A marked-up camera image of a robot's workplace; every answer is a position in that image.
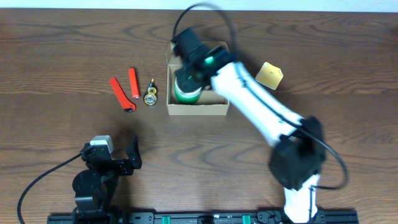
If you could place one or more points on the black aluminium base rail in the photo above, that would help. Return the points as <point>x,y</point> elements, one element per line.
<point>260,217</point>

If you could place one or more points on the green tape roll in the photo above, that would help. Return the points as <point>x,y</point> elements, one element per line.
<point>187,92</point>

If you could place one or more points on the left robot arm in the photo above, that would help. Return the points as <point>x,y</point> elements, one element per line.
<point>95,187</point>

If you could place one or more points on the brown cardboard box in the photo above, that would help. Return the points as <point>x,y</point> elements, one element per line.
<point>209,103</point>

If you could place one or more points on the long orange utility knife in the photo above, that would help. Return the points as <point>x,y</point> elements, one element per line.
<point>126,104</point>

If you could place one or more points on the yellow sticky note pad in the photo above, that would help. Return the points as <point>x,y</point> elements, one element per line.
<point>269,76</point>

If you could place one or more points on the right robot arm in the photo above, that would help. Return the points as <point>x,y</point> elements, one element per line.
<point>297,155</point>

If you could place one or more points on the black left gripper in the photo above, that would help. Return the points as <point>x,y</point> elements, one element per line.
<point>133,153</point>

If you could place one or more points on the short orange utility knife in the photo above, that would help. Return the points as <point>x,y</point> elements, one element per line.
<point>134,83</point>

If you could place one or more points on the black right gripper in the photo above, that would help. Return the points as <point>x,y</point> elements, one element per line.
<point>184,84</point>

